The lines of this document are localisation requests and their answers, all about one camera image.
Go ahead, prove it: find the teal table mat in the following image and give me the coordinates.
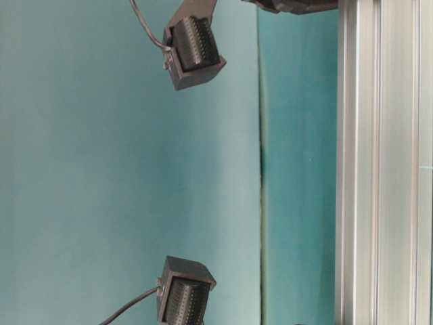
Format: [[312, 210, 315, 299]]
[[258, 2, 340, 324]]

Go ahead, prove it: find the grey cable upper finger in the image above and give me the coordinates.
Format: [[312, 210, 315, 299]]
[[129, 0, 170, 51]]

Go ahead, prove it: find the silver aluminium extrusion rail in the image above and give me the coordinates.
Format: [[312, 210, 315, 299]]
[[335, 1, 432, 324]]

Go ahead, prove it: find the black cable lower finger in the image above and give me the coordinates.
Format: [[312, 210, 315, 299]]
[[97, 286, 162, 325]]

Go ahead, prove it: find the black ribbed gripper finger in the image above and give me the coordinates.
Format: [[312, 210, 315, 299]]
[[163, 1, 226, 91], [158, 256, 217, 325]]

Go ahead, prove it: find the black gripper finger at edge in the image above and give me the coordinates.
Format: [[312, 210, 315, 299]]
[[245, 0, 338, 15]]

